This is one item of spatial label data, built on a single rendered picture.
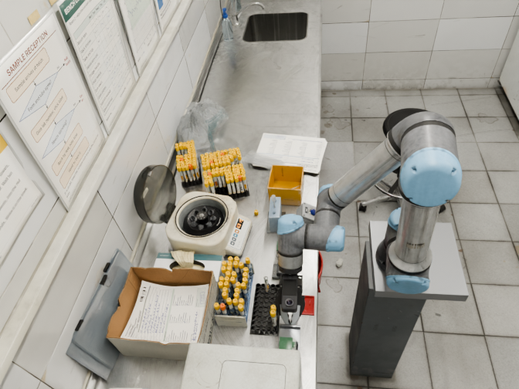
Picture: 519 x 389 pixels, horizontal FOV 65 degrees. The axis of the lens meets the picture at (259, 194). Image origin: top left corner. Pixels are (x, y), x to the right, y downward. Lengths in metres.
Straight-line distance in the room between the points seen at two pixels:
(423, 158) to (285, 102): 1.38
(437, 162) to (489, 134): 2.69
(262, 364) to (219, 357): 0.10
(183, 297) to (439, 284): 0.84
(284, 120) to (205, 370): 1.34
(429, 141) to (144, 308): 1.01
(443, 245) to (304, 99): 1.05
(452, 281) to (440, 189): 0.62
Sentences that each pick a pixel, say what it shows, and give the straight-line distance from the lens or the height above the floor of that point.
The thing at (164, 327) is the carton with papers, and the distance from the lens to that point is 1.39.
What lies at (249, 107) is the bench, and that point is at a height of 0.87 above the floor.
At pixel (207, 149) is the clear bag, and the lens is 1.89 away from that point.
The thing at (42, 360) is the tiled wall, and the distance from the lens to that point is 1.23.
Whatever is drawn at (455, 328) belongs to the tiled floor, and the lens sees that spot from 2.47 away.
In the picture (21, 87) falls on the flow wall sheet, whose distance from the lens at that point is 1.06.
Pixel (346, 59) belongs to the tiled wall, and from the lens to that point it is 3.66.
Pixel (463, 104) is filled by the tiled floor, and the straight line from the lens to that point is 3.81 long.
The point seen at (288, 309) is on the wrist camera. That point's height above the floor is 1.07.
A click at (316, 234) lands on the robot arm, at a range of 1.16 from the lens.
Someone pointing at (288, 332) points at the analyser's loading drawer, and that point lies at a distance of 1.34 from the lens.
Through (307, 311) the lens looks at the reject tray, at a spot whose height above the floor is 0.88.
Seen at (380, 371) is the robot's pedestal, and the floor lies 0.08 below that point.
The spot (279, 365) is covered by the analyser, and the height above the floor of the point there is 1.17.
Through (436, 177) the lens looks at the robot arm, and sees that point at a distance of 0.89.
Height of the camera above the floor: 2.14
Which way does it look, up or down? 48 degrees down
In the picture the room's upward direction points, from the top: 8 degrees counter-clockwise
